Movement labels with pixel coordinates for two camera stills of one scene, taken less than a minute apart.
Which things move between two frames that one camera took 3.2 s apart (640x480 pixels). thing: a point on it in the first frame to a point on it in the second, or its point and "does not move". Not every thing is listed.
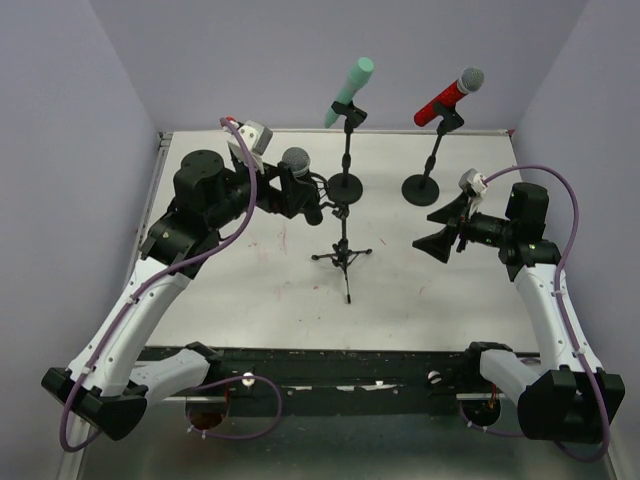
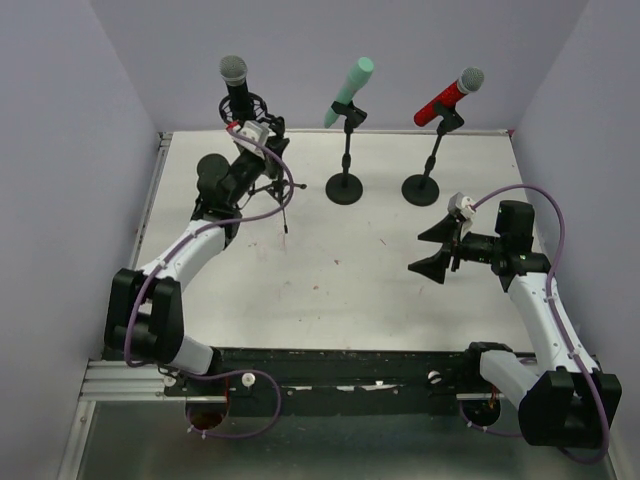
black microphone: (299, 160) to (234, 71)
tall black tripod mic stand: (342, 252) to (276, 142)
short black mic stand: (423, 189) does not move
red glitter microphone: (469, 81) does not move
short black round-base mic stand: (347, 188) does not move
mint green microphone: (356, 79) does not move
